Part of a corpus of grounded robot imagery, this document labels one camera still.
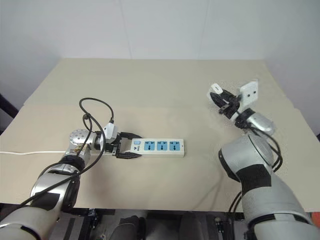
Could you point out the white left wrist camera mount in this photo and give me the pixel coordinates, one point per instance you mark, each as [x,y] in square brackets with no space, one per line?
[109,131]

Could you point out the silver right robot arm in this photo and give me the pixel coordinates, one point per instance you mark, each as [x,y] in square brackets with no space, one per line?
[262,190]

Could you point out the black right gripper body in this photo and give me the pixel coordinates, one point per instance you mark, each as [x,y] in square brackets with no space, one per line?
[231,106]

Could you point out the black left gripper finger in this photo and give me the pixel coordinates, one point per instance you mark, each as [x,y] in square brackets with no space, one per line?
[130,135]
[128,155]

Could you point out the orange object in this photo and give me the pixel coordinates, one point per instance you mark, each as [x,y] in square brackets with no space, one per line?
[316,218]

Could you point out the dark rounded shape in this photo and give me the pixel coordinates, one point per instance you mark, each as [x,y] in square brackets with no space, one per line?
[131,226]

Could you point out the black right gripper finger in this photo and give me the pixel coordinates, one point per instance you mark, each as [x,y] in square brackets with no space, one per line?
[228,94]
[217,100]

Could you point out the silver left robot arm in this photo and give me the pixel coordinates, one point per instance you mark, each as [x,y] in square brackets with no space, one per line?
[50,180]

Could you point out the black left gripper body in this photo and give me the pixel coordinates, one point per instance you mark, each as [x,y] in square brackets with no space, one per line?
[115,146]

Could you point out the black under-table frame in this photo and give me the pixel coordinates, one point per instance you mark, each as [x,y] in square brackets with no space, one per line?
[100,222]

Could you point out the white charger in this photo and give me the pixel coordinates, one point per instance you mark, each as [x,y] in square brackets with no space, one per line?
[215,88]

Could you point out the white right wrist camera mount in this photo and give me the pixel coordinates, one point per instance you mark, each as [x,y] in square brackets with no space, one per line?
[250,93]

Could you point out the white power strip blue sockets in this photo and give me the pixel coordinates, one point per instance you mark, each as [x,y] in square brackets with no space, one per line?
[162,152]

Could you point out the black metal frame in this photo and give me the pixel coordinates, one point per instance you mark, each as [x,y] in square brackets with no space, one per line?
[7,107]

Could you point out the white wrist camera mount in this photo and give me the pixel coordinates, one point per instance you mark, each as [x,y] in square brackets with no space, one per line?
[109,131]
[250,93]

